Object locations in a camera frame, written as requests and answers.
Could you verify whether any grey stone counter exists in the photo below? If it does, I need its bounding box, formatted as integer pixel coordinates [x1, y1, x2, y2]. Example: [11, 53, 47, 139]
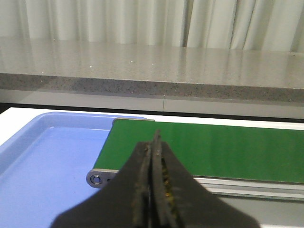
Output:
[0, 38, 304, 119]

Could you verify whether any blue plastic tray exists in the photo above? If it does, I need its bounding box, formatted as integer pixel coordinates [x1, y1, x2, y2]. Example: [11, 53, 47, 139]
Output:
[0, 112, 149, 228]

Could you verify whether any white curtain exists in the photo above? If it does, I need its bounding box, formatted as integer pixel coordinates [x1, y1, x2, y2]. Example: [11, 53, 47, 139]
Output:
[0, 0, 304, 53]

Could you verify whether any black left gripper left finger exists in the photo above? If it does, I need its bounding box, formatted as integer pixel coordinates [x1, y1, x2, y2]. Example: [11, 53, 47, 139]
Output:
[51, 142, 151, 228]

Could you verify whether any green conveyor belt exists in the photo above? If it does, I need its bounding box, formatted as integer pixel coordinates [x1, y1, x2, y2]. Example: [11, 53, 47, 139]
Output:
[86, 118, 304, 201]

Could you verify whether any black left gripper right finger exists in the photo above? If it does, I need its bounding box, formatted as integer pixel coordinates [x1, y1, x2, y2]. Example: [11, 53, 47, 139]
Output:
[151, 131, 260, 228]

